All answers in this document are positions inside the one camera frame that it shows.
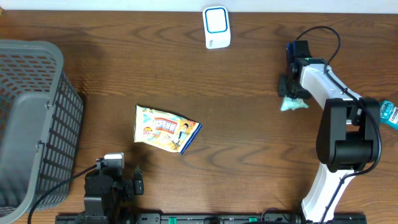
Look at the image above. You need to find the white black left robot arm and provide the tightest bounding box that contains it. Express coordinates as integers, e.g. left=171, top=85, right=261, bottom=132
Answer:
left=78, top=166, right=144, bottom=224

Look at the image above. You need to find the white barcode scanner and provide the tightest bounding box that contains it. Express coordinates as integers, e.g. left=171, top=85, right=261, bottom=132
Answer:
left=202, top=6, right=231, bottom=49

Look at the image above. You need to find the grey plastic shopping basket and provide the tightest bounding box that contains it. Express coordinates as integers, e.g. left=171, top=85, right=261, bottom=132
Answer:
left=1, top=40, right=84, bottom=223

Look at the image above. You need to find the green wet wipes pack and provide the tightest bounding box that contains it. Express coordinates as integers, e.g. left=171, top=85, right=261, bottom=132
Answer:
left=280, top=96, right=308, bottom=111

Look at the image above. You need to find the yellow snack bag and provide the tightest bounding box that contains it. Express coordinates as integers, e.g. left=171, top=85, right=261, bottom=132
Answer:
left=134, top=105, right=202, bottom=154

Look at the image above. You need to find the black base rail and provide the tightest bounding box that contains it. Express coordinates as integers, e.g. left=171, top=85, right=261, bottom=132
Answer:
left=55, top=211, right=368, bottom=224

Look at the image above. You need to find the blue mouthwash bottle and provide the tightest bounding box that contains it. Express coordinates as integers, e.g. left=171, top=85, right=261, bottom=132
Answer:
left=380, top=100, right=398, bottom=130

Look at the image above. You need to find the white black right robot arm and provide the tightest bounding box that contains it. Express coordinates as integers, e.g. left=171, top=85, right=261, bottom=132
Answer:
left=278, top=40, right=382, bottom=223

